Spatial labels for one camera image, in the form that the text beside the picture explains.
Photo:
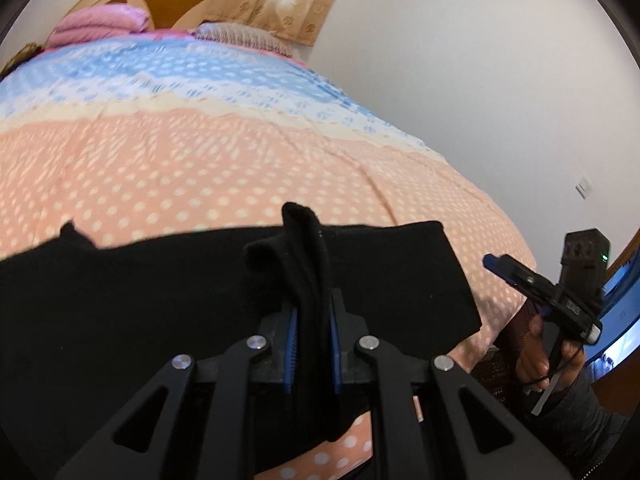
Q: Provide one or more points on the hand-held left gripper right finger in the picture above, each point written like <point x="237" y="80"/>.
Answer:
<point x="335" y="355"/>

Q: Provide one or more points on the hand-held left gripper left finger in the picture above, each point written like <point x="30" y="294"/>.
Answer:
<point x="292" y="352"/>

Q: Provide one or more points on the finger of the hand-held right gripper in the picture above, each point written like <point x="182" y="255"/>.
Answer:
<point x="510" y="272"/>

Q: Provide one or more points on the black pants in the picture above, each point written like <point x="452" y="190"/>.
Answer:
<point x="150" y="310"/>

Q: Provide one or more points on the person's right forearm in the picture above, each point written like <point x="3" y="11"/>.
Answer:
<point x="585" y="420"/>

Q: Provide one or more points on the person's right hand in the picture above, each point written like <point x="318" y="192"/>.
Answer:
<point x="532" y="355"/>

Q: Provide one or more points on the blue glossy panel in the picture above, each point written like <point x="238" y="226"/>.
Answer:
<point x="620" y="310"/>

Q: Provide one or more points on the person's dark patterned clothing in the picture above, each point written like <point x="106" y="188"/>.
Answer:
<point x="507" y="345"/>

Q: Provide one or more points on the polka dot bedspread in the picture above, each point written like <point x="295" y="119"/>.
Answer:
<point x="200" y="160"/>

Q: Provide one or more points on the striped pillow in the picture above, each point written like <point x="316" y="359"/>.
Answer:
<point x="240" y="37"/>

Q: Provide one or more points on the pink pillow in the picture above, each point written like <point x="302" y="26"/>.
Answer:
<point x="100" y="22"/>

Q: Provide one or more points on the brown patterned bundle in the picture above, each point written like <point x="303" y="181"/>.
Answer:
<point x="20" y="60"/>

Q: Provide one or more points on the white wall socket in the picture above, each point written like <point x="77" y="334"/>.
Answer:
<point x="584" y="188"/>

